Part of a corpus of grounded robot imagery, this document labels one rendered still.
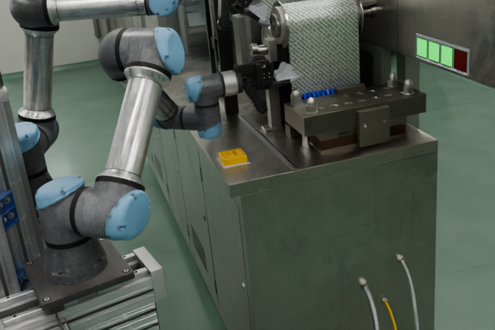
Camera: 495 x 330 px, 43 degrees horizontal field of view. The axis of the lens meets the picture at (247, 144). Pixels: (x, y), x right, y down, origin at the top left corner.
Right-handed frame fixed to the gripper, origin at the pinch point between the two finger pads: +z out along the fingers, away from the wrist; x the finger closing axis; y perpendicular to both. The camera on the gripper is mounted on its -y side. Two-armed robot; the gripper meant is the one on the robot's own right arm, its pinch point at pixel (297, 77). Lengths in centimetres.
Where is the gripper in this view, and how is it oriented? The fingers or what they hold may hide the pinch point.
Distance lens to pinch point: 198.4
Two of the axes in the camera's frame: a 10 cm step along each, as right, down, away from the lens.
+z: 9.5, -1.9, 2.5
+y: -0.9, -9.3, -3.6
